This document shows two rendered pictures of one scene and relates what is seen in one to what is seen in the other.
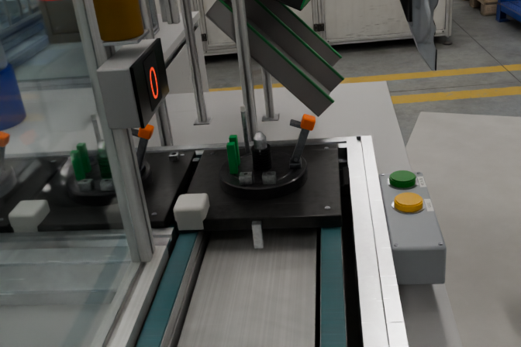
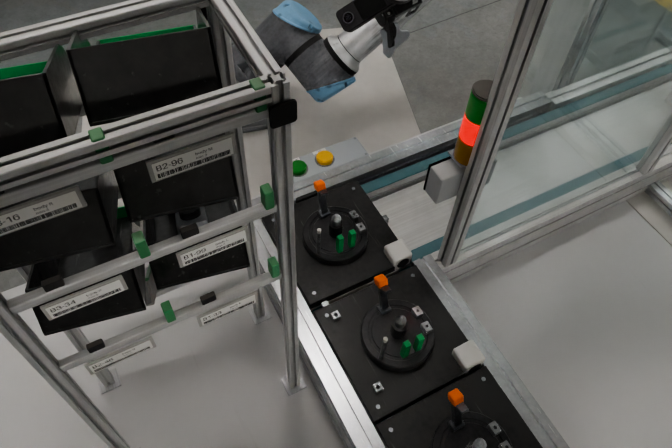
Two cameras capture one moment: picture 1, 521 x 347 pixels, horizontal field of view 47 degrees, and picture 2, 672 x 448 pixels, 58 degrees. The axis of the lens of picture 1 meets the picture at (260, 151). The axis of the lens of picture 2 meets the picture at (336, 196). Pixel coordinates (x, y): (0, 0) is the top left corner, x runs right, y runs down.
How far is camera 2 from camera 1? 1.55 m
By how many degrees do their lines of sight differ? 90
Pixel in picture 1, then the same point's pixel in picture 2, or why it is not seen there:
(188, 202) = (401, 249)
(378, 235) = (361, 162)
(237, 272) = (406, 231)
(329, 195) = (339, 193)
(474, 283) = not seen: hidden behind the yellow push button
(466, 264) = not seen: hidden behind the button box
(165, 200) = (394, 279)
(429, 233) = (347, 144)
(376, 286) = (398, 154)
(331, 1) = not seen: outside the picture
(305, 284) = (396, 197)
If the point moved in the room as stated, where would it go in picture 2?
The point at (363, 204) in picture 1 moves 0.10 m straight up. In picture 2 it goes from (333, 179) to (334, 150)
